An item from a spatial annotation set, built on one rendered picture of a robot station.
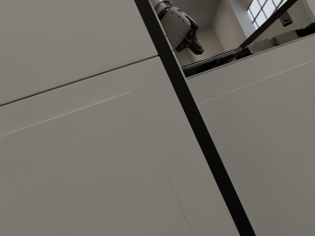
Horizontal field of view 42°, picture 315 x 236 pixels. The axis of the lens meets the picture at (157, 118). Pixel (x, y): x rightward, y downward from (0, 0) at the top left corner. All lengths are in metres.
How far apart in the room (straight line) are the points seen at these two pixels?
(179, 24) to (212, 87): 0.49
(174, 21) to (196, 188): 0.82
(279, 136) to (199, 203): 0.36
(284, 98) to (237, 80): 0.11
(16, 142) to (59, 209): 0.10
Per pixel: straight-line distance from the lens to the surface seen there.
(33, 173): 0.54
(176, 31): 1.31
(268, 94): 0.90
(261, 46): 1.25
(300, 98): 0.94
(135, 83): 0.58
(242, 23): 8.22
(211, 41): 10.64
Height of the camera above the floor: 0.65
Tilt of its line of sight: 8 degrees up
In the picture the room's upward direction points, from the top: 24 degrees counter-clockwise
